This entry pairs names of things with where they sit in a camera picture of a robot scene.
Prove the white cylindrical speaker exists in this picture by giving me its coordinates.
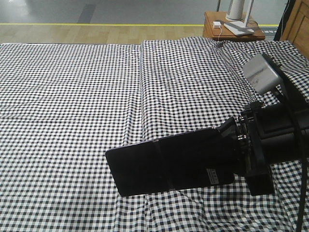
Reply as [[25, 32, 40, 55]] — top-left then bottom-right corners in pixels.
[[225, 0, 245, 21]]

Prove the wooden headboard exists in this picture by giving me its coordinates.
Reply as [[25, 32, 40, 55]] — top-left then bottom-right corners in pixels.
[[280, 0, 309, 58]]

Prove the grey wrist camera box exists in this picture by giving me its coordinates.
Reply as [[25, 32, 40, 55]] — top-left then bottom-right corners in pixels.
[[243, 54, 281, 95]]

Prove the black camera cable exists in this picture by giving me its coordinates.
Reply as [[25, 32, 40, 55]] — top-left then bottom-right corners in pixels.
[[272, 65, 309, 232]]

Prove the black white checkered bedsheet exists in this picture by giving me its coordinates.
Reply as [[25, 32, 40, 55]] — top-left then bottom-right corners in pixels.
[[0, 43, 149, 232]]

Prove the white desk lamp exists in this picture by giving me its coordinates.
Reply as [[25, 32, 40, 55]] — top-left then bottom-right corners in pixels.
[[224, 0, 254, 36]]

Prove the wooden bedside table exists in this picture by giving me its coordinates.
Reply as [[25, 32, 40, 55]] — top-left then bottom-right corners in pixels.
[[202, 11, 266, 42]]

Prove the white charger adapter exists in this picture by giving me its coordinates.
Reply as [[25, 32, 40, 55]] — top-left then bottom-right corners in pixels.
[[212, 21, 221, 29]]

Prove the black white checkered quilt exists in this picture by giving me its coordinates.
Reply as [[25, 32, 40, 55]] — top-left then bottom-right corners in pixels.
[[114, 38, 309, 232]]

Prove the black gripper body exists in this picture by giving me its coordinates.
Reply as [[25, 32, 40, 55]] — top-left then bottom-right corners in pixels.
[[239, 101, 309, 196]]

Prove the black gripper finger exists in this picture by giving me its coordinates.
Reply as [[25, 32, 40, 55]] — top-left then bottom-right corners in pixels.
[[217, 117, 239, 145]]

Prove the black foldable smartphone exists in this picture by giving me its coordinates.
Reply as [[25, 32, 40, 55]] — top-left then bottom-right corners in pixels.
[[105, 128, 235, 197]]

